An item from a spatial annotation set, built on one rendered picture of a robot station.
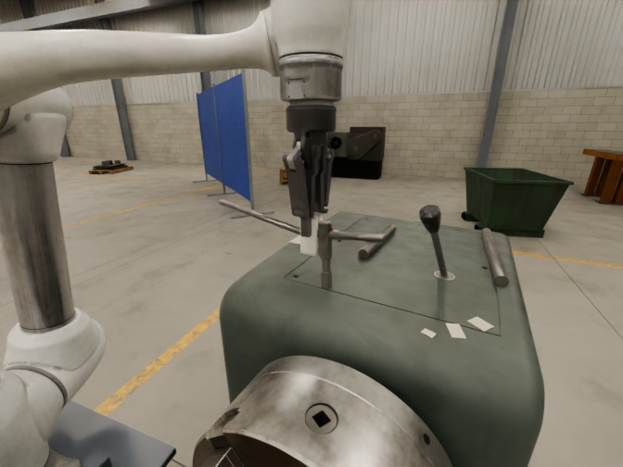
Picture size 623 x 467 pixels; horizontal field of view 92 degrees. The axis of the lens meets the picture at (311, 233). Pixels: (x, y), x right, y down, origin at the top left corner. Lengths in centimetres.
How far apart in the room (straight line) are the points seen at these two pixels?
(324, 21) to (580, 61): 1050
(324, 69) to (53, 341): 80
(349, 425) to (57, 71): 56
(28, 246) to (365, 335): 68
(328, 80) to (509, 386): 43
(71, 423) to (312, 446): 91
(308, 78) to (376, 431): 42
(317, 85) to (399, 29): 1033
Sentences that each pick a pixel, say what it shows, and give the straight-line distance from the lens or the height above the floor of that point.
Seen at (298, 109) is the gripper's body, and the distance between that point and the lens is 45.
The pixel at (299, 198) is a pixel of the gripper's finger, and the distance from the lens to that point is 45.
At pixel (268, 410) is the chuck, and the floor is 123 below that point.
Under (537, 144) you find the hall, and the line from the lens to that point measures 1057.
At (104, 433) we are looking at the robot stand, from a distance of 110.
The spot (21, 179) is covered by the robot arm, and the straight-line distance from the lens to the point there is 79.
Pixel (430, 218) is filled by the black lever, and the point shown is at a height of 139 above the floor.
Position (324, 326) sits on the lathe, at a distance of 46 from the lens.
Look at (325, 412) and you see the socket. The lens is 37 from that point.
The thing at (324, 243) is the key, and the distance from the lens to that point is 49.
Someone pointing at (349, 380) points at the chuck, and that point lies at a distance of 40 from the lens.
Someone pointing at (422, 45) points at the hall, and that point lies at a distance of 1055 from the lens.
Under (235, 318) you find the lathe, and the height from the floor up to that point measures 121.
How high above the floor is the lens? 152
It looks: 20 degrees down
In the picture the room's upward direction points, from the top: straight up
